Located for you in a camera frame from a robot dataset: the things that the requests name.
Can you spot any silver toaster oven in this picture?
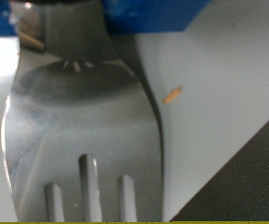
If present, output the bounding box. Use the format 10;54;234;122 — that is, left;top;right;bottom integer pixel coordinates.
0;0;269;222

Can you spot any metal spatula with blue block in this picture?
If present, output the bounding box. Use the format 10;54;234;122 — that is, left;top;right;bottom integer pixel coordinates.
0;0;212;222

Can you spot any small orange crumb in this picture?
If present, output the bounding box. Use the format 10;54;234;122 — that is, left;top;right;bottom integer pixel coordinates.
162;86;183;105

